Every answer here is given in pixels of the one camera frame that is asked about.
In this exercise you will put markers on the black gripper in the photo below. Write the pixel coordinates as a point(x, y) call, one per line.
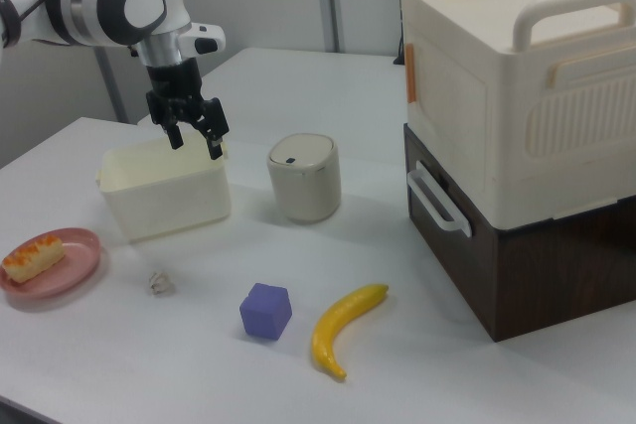
point(174, 89)

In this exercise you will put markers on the bread with orange topping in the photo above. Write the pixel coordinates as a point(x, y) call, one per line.
point(35, 257)

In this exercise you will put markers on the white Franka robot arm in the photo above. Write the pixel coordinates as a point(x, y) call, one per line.
point(124, 2)

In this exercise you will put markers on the cream plastic open bin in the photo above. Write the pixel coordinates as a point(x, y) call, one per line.
point(169, 195)

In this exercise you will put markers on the beige lidded trash can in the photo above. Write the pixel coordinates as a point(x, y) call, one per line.
point(305, 185)

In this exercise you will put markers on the crumpled white paper ball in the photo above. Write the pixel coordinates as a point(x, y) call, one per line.
point(161, 283)

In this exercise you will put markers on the pink plate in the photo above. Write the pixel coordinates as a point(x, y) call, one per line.
point(74, 265)

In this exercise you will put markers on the purple cube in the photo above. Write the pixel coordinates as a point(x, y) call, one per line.
point(263, 315)

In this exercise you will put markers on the orange latch strip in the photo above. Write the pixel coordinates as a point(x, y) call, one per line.
point(411, 74)

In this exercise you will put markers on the yellow banana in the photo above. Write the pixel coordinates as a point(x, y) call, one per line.
point(333, 329)

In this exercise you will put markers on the white toaster oven appliance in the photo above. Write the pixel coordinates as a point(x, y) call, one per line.
point(546, 285)

